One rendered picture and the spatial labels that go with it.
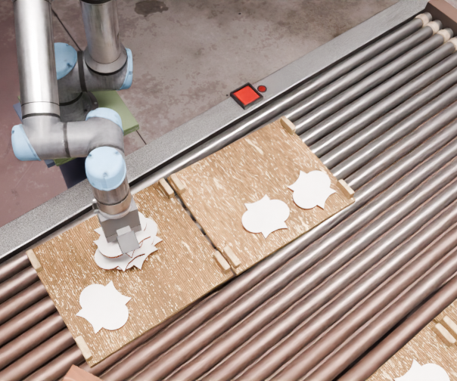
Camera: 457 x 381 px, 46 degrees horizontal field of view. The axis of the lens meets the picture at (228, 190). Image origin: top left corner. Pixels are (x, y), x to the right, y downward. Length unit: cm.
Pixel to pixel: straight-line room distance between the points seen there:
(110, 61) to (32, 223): 48
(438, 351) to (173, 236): 72
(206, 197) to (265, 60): 178
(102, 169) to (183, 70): 208
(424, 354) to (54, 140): 99
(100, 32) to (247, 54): 185
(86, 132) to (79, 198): 45
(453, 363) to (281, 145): 74
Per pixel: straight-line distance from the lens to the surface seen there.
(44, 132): 116
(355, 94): 184
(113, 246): 133
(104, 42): 147
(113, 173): 107
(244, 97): 175
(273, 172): 157
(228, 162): 158
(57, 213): 156
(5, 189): 278
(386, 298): 149
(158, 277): 141
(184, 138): 165
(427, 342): 146
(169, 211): 149
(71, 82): 161
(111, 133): 115
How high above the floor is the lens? 224
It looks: 58 degrees down
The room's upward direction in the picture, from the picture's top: 5 degrees clockwise
